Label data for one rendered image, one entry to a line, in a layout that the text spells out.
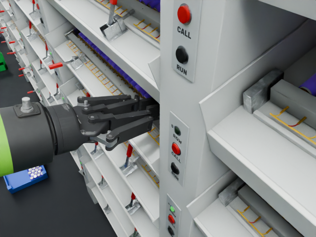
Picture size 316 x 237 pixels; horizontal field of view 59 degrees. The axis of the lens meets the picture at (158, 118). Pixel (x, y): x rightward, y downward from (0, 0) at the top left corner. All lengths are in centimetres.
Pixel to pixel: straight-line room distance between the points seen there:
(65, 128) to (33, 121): 4
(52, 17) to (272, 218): 79
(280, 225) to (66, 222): 124
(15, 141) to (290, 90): 33
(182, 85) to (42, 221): 134
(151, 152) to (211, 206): 15
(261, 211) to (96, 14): 47
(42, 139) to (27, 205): 128
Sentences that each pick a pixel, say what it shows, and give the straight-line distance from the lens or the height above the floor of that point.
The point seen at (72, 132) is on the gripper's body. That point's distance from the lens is 42.
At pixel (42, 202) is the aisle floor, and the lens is 165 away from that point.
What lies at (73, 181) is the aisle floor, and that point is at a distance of 168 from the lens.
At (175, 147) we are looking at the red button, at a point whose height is 101.
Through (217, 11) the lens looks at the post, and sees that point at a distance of 25.
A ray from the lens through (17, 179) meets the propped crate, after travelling 176.
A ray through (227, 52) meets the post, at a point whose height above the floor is 117.
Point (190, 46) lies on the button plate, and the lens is 29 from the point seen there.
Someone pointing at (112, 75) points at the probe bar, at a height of 93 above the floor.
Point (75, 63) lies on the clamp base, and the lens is 81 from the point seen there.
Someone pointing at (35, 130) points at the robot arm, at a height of 104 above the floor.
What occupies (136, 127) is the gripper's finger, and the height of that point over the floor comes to 99.
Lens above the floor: 129
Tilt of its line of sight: 40 degrees down
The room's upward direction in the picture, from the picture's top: straight up
